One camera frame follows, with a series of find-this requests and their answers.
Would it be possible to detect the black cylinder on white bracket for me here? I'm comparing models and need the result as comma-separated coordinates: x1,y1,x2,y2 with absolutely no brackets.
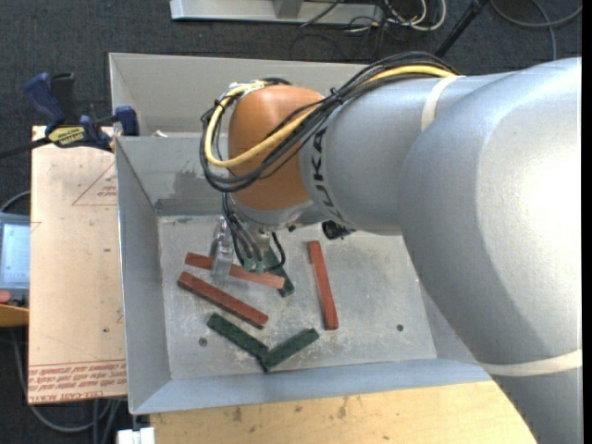
322,218,356,241

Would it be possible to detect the red-brown flat block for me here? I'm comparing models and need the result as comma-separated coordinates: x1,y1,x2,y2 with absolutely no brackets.
184,252,287,290
177,271,270,330
306,240,340,332

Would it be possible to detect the grey metal bin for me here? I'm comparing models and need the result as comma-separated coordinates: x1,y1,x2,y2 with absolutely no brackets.
108,52,492,416

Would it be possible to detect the brown cardboard board red print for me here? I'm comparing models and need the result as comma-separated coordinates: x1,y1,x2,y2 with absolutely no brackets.
27,125,129,406

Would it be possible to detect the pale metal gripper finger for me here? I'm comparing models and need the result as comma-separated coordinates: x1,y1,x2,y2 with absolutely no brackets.
209,217,226,273
217,228,235,282

